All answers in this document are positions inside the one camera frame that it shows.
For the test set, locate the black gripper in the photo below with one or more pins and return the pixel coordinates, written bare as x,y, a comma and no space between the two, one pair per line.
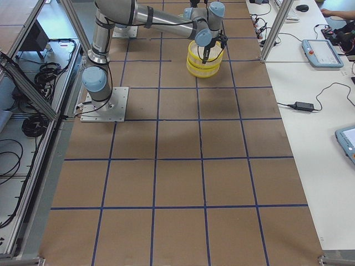
208,48

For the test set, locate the yellow steamer top layer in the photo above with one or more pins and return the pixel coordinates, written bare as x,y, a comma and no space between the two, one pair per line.
195,55

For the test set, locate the yellow steamer layer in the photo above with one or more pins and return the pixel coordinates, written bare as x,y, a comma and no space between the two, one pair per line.
201,72
195,55

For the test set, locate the person forearm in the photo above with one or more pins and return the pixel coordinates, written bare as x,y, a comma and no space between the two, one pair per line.
347,15

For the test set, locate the yellow steamer bottom layer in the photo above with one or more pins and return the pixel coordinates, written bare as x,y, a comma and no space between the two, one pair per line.
201,72

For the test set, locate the black computer mouse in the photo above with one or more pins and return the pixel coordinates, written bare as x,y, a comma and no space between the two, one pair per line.
302,8

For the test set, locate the black power adapter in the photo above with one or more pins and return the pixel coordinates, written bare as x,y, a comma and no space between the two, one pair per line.
302,106

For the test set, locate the teach pendant far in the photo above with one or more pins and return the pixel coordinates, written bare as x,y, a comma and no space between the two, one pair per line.
321,54

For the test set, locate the teach pendant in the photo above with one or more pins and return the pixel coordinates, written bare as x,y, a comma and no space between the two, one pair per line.
345,138
321,54

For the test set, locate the teach pendant near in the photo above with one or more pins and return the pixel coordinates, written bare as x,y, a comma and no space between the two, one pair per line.
345,138

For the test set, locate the aluminium frame post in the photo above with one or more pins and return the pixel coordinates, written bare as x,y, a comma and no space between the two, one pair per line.
276,27

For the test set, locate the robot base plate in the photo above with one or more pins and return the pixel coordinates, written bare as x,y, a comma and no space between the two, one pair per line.
113,111
125,32

